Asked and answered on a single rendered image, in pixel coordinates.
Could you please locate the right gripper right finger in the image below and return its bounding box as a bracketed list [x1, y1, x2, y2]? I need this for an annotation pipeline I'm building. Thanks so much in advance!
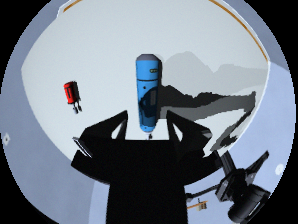
[166, 110, 213, 162]

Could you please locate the red-handled nut driver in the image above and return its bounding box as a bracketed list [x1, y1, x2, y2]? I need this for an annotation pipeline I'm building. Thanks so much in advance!
[64, 82, 78, 114]

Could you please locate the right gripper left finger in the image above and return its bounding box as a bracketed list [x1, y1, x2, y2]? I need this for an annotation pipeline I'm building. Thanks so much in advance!
[82, 110, 128, 139]

